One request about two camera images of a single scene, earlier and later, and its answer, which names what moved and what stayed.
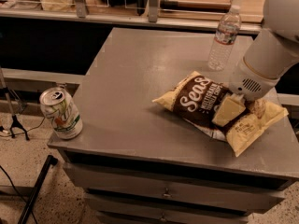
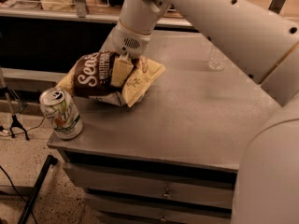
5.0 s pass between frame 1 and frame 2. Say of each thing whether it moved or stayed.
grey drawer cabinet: stayed
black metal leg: stayed
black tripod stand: stayed
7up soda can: stayed
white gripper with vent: moved
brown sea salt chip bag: moved
